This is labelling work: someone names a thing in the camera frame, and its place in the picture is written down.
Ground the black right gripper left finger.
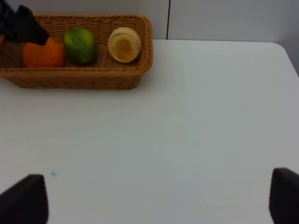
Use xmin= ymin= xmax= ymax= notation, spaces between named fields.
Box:
xmin=0 ymin=174 xmax=49 ymax=224

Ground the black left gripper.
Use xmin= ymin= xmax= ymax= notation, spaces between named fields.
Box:
xmin=0 ymin=0 xmax=49 ymax=45

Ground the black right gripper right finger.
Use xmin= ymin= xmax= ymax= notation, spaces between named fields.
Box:
xmin=269 ymin=168 xmax=299 ymax=224

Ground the orange tangerine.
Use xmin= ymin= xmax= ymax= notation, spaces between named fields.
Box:
xmin=22 ymin=38 xmax=65 ymax=68

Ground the green lime fruit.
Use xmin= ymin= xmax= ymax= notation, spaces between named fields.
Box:
xmin=63 ymin=28 xmax=97 ymax=64

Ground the red yellow peach half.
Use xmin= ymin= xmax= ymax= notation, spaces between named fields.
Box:
xmin=107 ymin=27 xmax=142 ymax=63

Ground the orange wicker basket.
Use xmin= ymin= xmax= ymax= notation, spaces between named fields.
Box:
xmin=0 ymin=14 xmax=153 ymax=90

